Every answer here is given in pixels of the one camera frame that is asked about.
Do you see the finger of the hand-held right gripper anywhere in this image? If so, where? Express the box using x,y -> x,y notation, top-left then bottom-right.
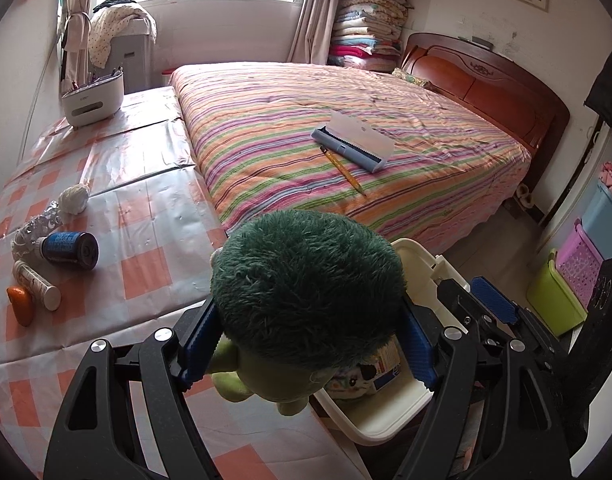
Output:
468,276 -> 574,361
435,280 -> 492,348

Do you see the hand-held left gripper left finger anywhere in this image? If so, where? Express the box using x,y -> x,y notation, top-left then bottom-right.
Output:
43,297 -> 224,480

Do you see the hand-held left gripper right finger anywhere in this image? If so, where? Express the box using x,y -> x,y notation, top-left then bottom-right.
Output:
393,295 -> 572,480

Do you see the cream plastic bin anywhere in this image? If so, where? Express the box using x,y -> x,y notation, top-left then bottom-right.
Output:
311,237 -> 479,446

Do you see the green broccoli plush toy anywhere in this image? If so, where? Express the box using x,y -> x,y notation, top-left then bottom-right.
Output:
208,210 -> 407,417

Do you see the dark blue bottle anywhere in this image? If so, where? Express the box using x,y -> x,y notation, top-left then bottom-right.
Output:
38,230 -> 100,271

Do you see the beige printed tube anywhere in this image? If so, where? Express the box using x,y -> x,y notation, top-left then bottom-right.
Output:
12,260 -> 62,312

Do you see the small orange item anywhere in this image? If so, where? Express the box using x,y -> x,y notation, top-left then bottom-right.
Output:
6,286 -> 34,328

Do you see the white tissue wad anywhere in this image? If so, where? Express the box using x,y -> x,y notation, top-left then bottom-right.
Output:
58,183 -> 91,217

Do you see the crushed clear plastic bottle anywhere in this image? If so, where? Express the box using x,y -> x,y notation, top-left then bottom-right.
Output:
10,200 -> 66,263

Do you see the pink plastic basket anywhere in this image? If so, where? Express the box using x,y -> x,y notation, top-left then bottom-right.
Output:
556,219 -> 604,311

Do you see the green plastic storage bin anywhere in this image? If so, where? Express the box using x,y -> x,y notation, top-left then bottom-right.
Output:
526,249 -> 587,337

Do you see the light blue storage box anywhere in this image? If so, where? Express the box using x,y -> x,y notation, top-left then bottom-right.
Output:
581,177 -> 612,261

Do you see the yellow pencil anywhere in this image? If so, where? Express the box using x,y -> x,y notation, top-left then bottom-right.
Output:
320,145 -> 367,197

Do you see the blue white lint brush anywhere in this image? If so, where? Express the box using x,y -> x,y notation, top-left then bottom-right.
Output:
311,111 -> 394,173

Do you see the wooden headboard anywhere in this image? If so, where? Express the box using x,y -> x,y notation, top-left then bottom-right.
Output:
398,32 -> 571,196

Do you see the black hanging garment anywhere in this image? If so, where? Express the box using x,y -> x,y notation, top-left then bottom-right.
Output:
583,42 -> 612,131

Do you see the striped bedspread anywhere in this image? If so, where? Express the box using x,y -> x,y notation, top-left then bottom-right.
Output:
170,61 -> 533,256

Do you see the floral pillow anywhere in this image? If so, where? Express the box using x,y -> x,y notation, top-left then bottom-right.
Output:
392,67 -> 431,88

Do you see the white desk organizer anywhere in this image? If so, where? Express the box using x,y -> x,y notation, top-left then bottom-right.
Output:
60,69 -> 125,128

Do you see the stack of folded blankets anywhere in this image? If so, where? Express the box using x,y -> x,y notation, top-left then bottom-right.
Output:
328,0 -> 411,72

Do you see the grey cabinet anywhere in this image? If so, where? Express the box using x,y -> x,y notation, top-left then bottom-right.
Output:
108,15 -> 154,95

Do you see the polka dot cloth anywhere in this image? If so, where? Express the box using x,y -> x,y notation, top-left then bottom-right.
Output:
88,2 -> 157,68

